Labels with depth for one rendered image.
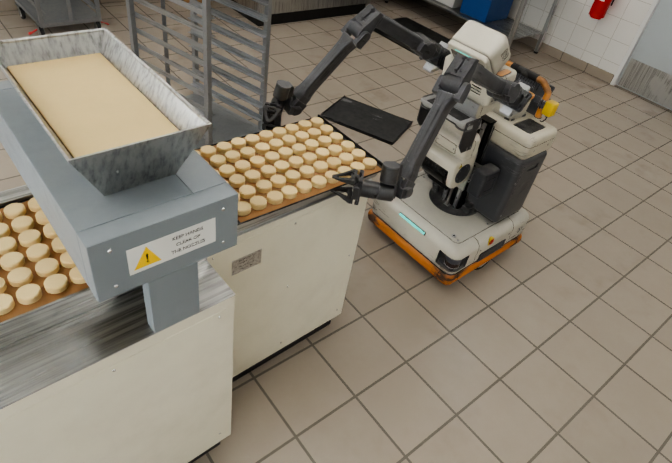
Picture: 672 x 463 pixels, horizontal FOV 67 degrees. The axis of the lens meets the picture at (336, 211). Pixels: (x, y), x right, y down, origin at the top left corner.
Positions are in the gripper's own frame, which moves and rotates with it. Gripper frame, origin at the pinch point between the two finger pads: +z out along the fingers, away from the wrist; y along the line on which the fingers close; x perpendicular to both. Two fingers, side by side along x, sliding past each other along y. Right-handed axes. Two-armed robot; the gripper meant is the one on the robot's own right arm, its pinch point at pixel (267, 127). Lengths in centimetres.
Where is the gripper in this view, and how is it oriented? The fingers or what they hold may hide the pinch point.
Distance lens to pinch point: 190.4
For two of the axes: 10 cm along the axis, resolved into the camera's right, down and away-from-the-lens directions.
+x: 9.8, 1.7, 0.0
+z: -1.1, 6.2, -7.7
